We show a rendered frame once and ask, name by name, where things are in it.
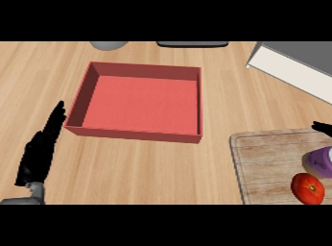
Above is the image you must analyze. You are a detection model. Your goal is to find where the red cardboard box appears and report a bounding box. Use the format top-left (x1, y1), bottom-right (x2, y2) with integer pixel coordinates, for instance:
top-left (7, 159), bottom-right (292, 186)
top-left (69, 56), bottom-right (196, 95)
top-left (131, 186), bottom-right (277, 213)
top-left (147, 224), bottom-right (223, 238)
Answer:
top-left (62, 61), bottom-right (203, 144)

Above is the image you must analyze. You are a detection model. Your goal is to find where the red tomato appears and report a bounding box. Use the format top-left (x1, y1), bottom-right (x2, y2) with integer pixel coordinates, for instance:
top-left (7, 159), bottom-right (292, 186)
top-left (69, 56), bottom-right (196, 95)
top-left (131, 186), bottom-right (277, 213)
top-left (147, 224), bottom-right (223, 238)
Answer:
top-left (289, 172), bottom-right (326, 206)

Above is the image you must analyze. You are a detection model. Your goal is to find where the grey round object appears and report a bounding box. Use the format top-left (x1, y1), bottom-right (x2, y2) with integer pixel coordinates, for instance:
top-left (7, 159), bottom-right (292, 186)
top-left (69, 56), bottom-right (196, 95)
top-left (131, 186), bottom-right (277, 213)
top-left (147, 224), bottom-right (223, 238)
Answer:
top-left (88, 41), bottom-right (130, 52)

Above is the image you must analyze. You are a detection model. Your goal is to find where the pale wooden cutting board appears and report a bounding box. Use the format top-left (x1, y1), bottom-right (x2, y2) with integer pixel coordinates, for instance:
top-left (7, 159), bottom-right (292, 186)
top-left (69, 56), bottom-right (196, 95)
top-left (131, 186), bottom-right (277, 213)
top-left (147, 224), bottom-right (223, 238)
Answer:
top-left (228, 128), bottom-right (332, 206)

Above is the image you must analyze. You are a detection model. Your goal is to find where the white and grey appliance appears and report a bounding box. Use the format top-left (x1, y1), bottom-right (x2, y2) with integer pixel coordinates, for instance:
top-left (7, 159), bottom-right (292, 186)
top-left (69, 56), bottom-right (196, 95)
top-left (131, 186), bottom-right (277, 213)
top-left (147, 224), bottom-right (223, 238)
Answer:
top-left (245, 41), bottom-right (332, 112)

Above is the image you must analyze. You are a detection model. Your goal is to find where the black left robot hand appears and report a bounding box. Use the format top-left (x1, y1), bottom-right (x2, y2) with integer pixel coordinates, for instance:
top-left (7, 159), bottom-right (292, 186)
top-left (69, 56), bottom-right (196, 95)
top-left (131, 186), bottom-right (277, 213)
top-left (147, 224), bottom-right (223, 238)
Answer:
top-left (13, 100), bottom-right (68, 187)

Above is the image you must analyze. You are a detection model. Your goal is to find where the purple can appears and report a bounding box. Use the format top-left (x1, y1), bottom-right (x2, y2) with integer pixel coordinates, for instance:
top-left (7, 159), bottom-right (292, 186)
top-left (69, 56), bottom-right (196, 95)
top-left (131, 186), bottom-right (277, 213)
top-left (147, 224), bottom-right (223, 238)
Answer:
top-left (301, 145), bottom-right (332, 181)

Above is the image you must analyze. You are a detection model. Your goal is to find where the dark grey flat object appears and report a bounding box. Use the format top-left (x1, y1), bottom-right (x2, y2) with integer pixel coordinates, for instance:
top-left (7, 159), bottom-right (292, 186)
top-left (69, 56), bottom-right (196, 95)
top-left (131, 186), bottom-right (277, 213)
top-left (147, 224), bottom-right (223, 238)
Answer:
top-left (156, 41), bottom-right (231, 49)

